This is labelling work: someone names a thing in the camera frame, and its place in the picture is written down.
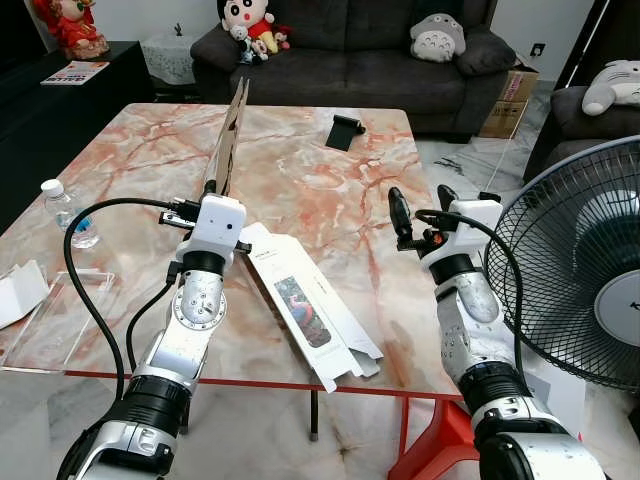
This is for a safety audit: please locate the small white paper box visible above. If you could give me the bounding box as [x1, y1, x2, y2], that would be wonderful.
[0, 259, 52, 330]

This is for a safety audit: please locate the clear plastic water bottle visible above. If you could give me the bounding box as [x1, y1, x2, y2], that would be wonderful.
[40, 178, 101, 250]

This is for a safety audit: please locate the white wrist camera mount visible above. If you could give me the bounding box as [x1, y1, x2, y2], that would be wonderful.
[188, 194, 249, 258]
[445, 199, 505, 263]

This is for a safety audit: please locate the brown cardboard piece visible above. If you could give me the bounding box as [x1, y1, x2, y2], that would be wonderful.
[204, 77, 252, 198]

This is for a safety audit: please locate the colourful magazine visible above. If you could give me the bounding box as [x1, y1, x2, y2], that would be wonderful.
[40, 60, 112, 87]

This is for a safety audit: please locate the red festive doll figure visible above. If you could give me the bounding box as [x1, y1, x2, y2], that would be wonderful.
[33, 0, 110, 62]

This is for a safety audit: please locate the orange marble table red frame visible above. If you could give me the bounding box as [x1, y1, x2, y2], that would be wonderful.
[0, 100, 471, 463]

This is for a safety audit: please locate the red plastic stool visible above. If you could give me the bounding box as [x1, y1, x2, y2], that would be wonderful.
[387, 397, 482, 480]

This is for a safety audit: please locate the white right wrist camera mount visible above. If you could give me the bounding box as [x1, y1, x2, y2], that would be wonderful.
[445, 199, 505, 263]

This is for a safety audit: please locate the white fan black grille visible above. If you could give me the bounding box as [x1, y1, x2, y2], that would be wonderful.
[483, 134, 640, 443]

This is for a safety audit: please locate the small grey Totoro plush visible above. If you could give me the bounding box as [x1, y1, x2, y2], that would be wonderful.
[409, 12, 467, 64]

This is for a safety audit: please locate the brown cardboard box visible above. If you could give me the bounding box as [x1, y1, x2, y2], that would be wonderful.
[477, 64, 540, 140]

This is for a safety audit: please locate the flattened white printed carton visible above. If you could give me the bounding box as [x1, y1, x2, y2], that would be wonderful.
[240, 222, 385, 394]

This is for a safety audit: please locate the clear acrylic tray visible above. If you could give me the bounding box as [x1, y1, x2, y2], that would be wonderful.
[0, 267, 117, 374]

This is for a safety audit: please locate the large grey Totoro plush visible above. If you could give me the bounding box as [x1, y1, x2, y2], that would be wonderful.
[581, 59, 640, 117]

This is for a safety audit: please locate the black low cabinet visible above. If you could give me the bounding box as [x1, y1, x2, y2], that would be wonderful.
[0, 40, 154, 233]

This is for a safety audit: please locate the cartoon boy plush doll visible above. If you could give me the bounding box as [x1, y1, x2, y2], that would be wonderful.
[217, 0, 293, 64]

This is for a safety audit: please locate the side table white lace cloth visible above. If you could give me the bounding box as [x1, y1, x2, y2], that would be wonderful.
[139, 28, 202, 87]

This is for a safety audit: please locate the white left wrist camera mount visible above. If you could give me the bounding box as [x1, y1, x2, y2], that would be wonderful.
[188, 194, 249, 258]

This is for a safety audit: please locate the short black left arm cable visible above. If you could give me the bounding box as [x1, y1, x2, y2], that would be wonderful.
[125, 262, 183, 373]

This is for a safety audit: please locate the black folding phone stand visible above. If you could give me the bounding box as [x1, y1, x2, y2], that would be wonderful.
[327, 114, 368, 154]

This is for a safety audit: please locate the black slanted pole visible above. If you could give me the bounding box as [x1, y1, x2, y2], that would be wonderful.
[558, 0, 613, 93]

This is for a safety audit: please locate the long black left arm cable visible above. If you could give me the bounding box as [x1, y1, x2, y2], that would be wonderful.
[62, 197, 201, 406]

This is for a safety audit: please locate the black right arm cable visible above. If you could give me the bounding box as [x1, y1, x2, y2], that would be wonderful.
[414, 208, 527, 383]

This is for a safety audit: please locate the dark grey armchair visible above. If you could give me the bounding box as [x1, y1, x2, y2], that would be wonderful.
[522, 84, 640, 183]

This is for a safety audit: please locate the dark grey fabric sofa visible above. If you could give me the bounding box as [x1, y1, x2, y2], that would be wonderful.
[190, 0, 523, 138]

